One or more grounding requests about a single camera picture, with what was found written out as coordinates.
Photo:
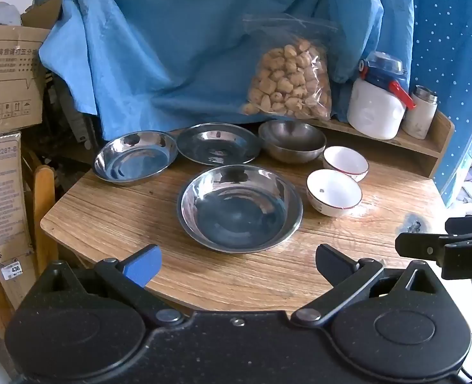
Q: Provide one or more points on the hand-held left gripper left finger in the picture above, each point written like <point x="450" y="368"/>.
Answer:
<point x="142" y="266"/>

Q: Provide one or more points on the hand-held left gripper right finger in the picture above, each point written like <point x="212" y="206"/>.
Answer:
<point x="332" y="262"/>

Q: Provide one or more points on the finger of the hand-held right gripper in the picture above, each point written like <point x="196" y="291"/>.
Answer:
<point x="468" y="226"/>
<point x="420" y="244"/>

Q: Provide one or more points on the white bowl with dark mark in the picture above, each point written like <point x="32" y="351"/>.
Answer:
<point x="332" y="190"/>

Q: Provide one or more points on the white red-rimmed bowl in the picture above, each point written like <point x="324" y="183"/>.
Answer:
<point x="346" y="160"/>

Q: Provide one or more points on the stainless steel plate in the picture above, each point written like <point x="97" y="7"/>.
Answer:
<point x="136" y="160"/>
<point x="236" y="212"/>
<point x="216" y="144"/>

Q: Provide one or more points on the stainless steel bowl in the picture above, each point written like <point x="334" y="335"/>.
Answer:
<point x="292" y="144"/>

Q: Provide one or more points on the wooden shelf riser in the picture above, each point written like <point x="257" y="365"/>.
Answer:
<point x="420" y="156"/>

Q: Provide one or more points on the wooden chair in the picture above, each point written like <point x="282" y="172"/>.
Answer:
<point x="44" y="208"/>

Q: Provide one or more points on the white floral ceramic jar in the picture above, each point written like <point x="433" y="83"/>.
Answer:
<point x="418" y="116"/>

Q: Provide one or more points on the white jug with blue lid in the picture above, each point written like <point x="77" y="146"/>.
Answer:
<point x="374" y="108"/>

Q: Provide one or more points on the cardboard box with white label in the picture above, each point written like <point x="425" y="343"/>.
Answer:
<point x="0" y="208"/>

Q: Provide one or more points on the clear bag of snacks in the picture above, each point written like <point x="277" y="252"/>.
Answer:
<point x="288" y="80"/>

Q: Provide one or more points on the blue polka-dot cloth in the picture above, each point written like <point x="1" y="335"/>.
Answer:
<point x="448" y="28"/>

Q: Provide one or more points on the cardboard box with speech-bubble print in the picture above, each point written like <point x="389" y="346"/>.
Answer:
<point x="12" y="80"/>

